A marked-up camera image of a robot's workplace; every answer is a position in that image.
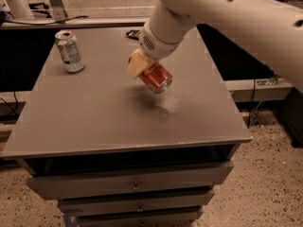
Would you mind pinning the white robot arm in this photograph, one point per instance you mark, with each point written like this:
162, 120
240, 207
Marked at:
268, 30

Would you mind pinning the green and white soda can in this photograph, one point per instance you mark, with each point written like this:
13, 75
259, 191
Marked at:
66, 42

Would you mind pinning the grey drawer cabinet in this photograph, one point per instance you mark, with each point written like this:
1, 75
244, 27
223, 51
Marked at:
102, 120

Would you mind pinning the metal railing bar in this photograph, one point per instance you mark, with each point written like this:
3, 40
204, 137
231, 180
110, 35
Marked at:
75, 22

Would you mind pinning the grey drawer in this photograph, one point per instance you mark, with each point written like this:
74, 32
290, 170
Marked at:
140, 219
137, 203
129, 181

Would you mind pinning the red coke can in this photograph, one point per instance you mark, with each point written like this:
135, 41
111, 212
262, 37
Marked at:
157, 78

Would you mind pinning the middle grey drawer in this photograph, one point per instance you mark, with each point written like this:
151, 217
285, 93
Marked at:
137, 203

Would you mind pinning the top grey drawer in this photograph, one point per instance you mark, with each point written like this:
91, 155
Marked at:
129, 181

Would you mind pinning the bottom grey drawer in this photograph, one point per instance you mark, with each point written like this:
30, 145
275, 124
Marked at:
140, 219

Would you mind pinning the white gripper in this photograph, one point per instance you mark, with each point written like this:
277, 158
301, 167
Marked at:
155, 46

